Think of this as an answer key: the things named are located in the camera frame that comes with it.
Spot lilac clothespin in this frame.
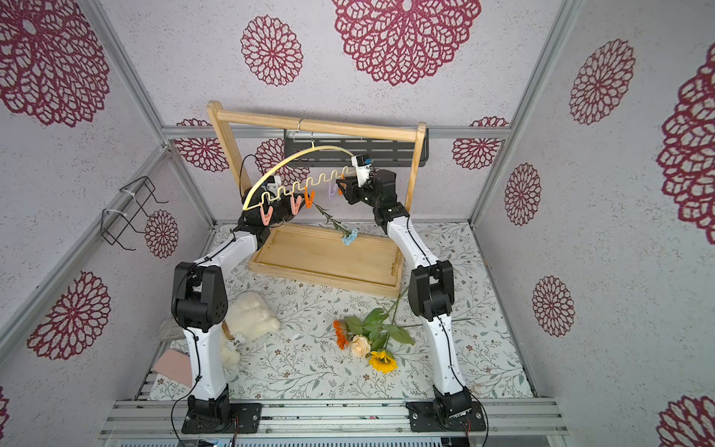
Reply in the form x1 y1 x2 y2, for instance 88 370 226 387
328 183 339 200

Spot light blue artificial flower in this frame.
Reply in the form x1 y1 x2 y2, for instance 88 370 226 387
314 204 359 246

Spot yellow wavy clothes hanger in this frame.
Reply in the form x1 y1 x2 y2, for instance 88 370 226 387
241 118 359 212

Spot peach artificial rose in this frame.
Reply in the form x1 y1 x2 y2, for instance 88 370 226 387
343 289 417 359

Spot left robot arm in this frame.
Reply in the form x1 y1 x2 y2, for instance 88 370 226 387
171 196 305 427

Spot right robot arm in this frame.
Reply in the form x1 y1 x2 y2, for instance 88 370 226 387
335 166 473 426

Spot wooden clothes rack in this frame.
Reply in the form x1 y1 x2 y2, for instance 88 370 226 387
207 101 428 298

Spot pink clothespin far left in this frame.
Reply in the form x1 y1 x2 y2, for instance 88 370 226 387
259 205 274 227

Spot pink clothespin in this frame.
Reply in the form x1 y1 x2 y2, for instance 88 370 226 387
259 205 274 227
290 195 303 215

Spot orange clothespin far right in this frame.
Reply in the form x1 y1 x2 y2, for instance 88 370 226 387
336 175 347 196

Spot orange clothespin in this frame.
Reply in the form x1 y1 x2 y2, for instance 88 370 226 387
336 175 347 196
304 189 316 209

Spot white plush teddy bear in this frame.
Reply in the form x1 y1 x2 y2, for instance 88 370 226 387
220 291 280 370

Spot orange artificial flower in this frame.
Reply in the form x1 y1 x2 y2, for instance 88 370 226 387
333 320 349 350

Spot yellow artificial sunflower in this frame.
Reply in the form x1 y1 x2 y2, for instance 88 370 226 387
368 312 473 374

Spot pink box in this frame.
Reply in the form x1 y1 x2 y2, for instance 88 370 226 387
154 348 194 387

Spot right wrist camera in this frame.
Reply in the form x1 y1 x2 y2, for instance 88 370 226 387
351 155 372 187

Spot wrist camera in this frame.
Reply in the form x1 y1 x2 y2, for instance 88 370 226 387
351 155 372 187
264 175 282 197

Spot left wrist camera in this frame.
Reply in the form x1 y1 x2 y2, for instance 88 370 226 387
264 175 282 197

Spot black wall shelf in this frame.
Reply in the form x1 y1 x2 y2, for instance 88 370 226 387
283 130 414 168

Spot black wire wall rack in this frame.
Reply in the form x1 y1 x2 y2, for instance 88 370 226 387
99 175 168 251

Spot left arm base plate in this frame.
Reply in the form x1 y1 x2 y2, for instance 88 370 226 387
181 400 263 434

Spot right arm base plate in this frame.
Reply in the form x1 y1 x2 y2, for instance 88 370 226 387
405 402 487 433

